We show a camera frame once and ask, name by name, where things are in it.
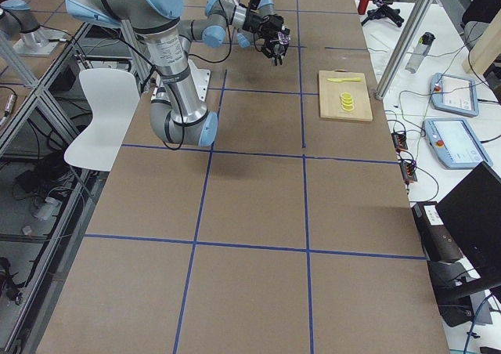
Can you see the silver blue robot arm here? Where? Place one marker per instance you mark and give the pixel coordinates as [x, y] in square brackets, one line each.
[231, 13]
[177, 114]

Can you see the yellow plastic knife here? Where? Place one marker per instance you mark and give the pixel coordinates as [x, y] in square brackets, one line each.
[339, 80]

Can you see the wooden cutting board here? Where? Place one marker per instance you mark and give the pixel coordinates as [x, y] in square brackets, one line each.
[330, 100]

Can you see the clear water bottle black cap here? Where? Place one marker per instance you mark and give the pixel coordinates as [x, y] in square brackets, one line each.
[421, 50]

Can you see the white plastic chair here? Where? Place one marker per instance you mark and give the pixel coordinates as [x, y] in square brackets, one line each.
[113, 97]

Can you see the upper teach pendant tablet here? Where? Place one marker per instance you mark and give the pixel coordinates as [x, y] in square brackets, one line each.
[454, 94]

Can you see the teach pendant tablet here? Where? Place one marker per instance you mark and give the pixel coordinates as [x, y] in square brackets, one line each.
[454, 143]
[454, 94]

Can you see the lower teach pendant tablet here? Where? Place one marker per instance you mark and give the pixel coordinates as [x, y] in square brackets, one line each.
[454, 143]

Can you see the black box with label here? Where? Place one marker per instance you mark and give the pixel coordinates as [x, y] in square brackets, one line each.
[436, 239]

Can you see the black computer monitor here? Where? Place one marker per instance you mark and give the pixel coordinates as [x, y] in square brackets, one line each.
[471, 214]

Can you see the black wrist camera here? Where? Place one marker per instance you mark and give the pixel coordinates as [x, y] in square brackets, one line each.
[254, 4]

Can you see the black camera tripod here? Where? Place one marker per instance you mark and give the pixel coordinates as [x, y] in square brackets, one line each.
[383, 10]

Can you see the aluminium frame post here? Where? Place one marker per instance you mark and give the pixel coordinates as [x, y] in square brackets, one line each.
[412, 25]

